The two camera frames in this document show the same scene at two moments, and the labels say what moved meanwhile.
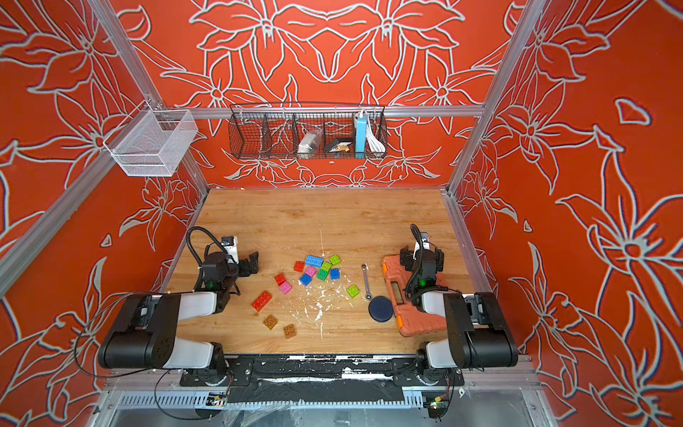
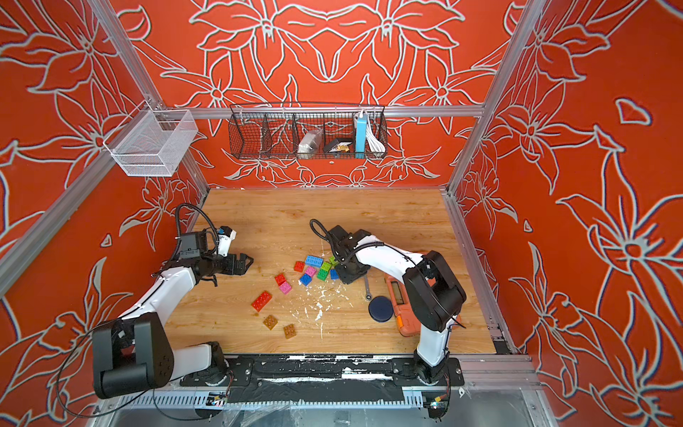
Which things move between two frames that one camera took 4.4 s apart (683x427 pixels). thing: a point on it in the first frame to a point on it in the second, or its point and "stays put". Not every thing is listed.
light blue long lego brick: x=314 y=261 stays put
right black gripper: x=407 y=258 to x=346 y=279
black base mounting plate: x=319 y=380 stays put
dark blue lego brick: x=305 y=279 stays put
